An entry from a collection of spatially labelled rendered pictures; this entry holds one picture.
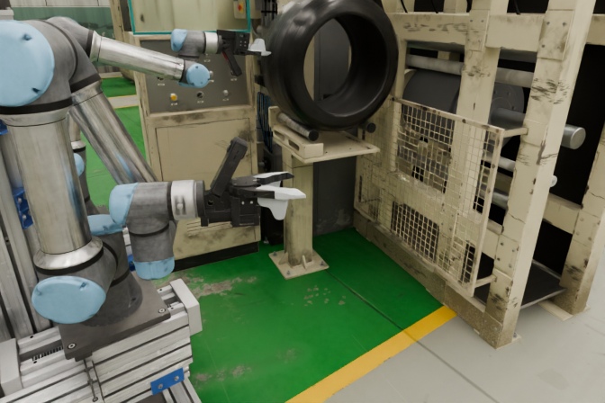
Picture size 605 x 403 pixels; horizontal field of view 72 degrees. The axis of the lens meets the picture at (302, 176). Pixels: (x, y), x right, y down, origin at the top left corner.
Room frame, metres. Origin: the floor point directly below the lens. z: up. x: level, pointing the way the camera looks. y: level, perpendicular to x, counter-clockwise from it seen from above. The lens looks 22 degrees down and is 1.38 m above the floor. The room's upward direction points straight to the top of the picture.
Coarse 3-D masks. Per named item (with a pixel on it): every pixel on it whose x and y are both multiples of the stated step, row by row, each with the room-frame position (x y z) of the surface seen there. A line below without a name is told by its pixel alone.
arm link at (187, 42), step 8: (176, 32) 1.49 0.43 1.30; (184, 32) 1.50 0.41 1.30; (192, 32) 1.51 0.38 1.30; (200, 32) 1.53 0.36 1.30; (176, 40) 1.48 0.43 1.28; (184, 40) 1.48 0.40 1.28; (192, 40) 1.50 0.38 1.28; (200, 40) 1.51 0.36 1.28; (176, 48) 1.48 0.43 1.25; (184, 48) 1.49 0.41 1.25; (192, 48) 1.50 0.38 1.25; (200, 48) 1.51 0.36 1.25
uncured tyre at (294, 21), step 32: (320, 0) 1.65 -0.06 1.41; (352, 0) 1.68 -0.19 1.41; (288, 32) 1.60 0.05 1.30; (352, 32) 1.99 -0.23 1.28; (384, 32) 1.74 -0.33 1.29; (288, 64) 1.58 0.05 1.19; (352, 64) 2.00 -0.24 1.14; (384, 64) 1.89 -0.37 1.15; (288, 96) 1.60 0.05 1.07; (352, 96) 1.96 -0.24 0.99; (384, 96) 1.75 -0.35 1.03; (320, 128) 1.66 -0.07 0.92; (352, 128) 1.73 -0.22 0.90
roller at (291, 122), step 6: (282, 114) 1.90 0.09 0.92; (282, 120) 1.87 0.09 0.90; (288, 120) 1.82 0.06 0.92; (294, 120) 1.79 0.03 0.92; (288, 126) 1.81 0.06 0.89; (294, 126) 1.74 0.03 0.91; (300, 126) 1.71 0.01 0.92; (306, 126) 1.69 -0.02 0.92; (300, 132) 1.69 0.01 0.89; (306, 132) 1.64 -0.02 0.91; (312, 132) 1.62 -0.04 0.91; (312, 138) 1.62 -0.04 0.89
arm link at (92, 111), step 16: (80, 48) 0.79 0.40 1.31; (80, 64) 0.77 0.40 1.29; (80, 80) 0.77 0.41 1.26; (96, 80) 0.80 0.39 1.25; (80, 96) 0.77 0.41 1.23; (96, 96) 0.79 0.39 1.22; (80, 112) 0.77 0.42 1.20; (96, 112) 0.78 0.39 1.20; (112, 112) 0.81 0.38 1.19; (80, 128) 0.78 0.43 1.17; (96, 128) 0.78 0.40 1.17; (112, 128) 0.79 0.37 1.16; (96, 144) 0.78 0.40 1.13; (112, 144) 0.78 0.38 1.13; (128, 144) 0.80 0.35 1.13; (112, 160) 0.78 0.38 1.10; (128, 160) 0.79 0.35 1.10; (144, 160) 0.82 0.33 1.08; (112, 176) 0.80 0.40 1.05; (128, 176) 0.78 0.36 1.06; (144, 176) 0.80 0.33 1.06; (176, 224) 0.80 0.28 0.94
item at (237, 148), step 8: (232, 144) 0.74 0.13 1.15; (240, 144) 0.73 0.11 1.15; (232, 152) 0.72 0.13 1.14; (240, 152) 0.73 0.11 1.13; (224, 160) 0.73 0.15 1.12; (232, 160) 0.72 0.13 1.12; (224, 168) 0.72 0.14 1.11; (232, 168) 0.72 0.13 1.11; (216, 176) 0.72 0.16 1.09; (224, 176) 0.71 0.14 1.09; (216, 184) 0.71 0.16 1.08; (224, 184) 0.71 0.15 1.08; (216, 192) 0.71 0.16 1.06
